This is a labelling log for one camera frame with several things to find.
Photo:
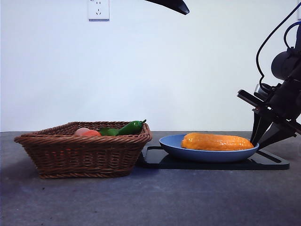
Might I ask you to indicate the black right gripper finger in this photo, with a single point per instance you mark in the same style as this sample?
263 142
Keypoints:
255 127
275 135

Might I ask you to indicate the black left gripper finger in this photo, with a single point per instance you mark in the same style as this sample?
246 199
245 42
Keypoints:
175 5

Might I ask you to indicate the yellow corn cob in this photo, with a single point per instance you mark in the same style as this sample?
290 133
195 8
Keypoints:
216 141

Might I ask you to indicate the blue plate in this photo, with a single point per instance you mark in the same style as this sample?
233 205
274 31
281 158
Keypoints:
207 155

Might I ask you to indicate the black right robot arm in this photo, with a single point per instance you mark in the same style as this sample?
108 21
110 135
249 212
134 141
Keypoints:
283 63

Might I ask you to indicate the brown wicker basket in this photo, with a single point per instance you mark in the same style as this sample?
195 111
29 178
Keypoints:
82 155

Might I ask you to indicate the black tray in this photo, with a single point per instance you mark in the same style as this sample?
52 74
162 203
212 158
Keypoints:
211 166

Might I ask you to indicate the green chili pepper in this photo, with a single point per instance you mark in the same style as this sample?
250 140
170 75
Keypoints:
129 128

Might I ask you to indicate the green leaf sprig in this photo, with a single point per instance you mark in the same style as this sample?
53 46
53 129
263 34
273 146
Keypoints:
108 131

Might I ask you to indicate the orange-red pepper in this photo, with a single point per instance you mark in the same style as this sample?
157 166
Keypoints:
92 133

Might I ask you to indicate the pink peach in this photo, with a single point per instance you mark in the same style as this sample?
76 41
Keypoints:
81 131

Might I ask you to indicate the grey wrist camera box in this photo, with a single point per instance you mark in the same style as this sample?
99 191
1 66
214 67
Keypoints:
247 96

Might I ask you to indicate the white wall socket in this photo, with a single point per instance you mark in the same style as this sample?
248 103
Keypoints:
98 10

